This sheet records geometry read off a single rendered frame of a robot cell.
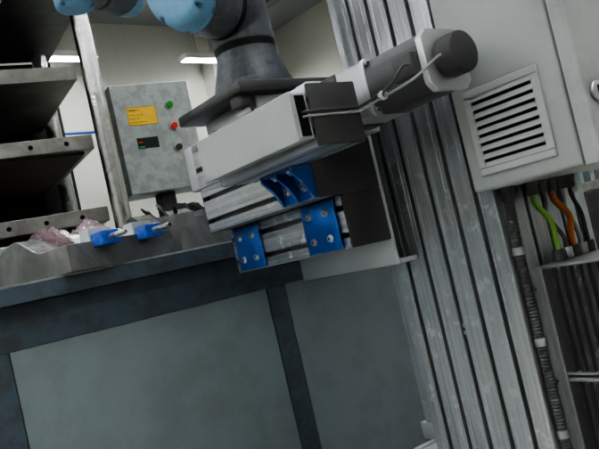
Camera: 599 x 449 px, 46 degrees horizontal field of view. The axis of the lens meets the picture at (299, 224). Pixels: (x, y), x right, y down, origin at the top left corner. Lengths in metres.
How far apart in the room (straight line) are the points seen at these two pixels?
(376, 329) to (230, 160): 0.89
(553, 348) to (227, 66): 0.73
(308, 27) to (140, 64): 2.66
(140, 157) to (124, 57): 7.41
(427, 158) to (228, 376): 0.74
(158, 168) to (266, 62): 1.36
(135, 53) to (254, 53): 8.78
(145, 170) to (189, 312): 1.05
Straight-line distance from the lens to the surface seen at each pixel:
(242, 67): 1.30
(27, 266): 1.62
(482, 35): 1.07
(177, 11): 1.22
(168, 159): 2.63
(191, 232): 1.66
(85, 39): 2.54
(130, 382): 1.58
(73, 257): 1.47
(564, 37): 1.00
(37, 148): 2.46
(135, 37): 10.17
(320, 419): 1.78
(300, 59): 11.16
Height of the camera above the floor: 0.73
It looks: 2 degrees up
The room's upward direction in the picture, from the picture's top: 13 degrees counter-clockwise
